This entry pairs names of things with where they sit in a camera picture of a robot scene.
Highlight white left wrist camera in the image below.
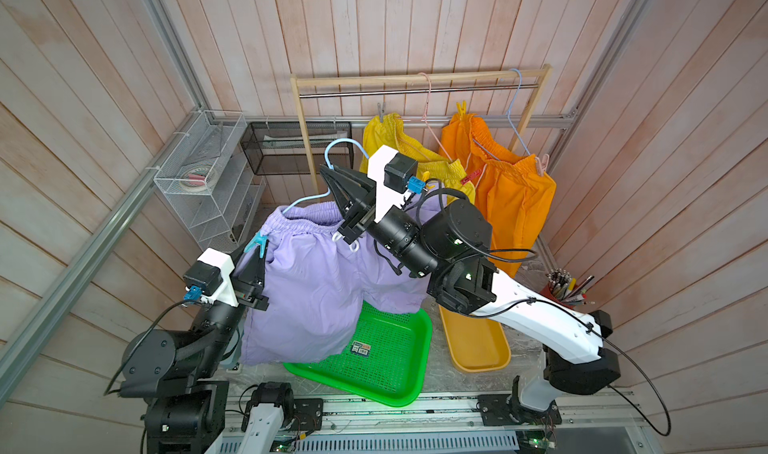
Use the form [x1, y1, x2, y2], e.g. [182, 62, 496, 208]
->
[183, 248, 239, 307]

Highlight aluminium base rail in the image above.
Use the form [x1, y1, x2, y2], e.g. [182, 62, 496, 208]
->
[203, 387, 655, 454]

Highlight black mesh wall basket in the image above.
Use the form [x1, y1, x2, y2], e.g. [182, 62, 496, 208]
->
[240, 121, 352, 175]

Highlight green plastic basket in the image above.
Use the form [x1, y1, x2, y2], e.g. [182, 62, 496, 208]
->
[284, 303, 433, 407]

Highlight pink clothespin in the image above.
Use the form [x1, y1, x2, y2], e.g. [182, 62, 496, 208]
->
[534, 154, 550, 176]

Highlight grey clothespin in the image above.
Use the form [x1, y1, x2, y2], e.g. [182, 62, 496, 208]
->
[377, 102, 387, 123]

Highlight red clothespin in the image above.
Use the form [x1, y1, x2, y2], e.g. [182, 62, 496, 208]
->
[461, 167, 485, 184]

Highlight light blue wire hanger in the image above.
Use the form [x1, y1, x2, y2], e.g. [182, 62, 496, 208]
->
[281, 137, 373, 215]

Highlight purple shorts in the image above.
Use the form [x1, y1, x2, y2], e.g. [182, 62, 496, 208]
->
[240, 202, 428, 365]

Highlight orange shorts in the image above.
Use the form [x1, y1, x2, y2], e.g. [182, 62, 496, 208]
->
[441, 112, 556, 276]

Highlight red pen cup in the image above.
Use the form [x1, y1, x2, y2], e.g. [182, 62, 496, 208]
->
[540, 268, 596, 307]

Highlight yellow shorts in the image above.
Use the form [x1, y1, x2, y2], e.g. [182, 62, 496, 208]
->
[362, 113, 476, 203]

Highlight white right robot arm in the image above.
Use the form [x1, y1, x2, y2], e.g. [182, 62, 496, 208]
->
[320, 154, 628, 426]

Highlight pink wire hanger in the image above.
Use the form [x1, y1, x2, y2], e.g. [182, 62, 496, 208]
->
[418, 72, 457, 161]

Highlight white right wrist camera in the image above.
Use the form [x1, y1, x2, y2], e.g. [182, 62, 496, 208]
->
[367, 145, 426, 223]

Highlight yellow plastic tray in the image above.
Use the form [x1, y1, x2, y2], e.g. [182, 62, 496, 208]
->
[439, 306, 511, 373]

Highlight wooden clothes rack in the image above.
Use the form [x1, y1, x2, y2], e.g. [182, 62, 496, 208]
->
[289, 64, 553, 194]

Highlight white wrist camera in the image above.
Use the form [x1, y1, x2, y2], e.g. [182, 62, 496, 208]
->
[367, 145, 426, 223]
[183, 248, 239, 307]

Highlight white wire mesh shelf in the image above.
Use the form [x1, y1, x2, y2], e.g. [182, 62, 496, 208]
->
[154, 110, 265, 252]

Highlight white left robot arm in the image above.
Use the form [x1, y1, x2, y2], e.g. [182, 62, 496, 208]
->
[105, 240, 269, 453]

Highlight teal clothespin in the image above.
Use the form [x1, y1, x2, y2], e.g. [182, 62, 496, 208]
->
[243, 232, 269, 259]

